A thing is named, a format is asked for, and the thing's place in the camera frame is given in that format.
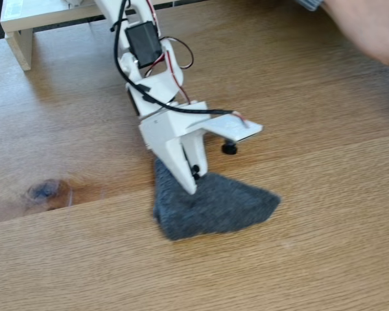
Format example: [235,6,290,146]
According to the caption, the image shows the red and white servo wire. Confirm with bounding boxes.
[144,37,195,104]

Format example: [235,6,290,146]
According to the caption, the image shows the light wooden desk riser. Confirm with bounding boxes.
[0,0,182,71]

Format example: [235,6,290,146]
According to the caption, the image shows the grey fuzzy sock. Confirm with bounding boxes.
[152,158,282,242]

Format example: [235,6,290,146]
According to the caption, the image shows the person's hand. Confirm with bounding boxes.
[320,0,389,71]

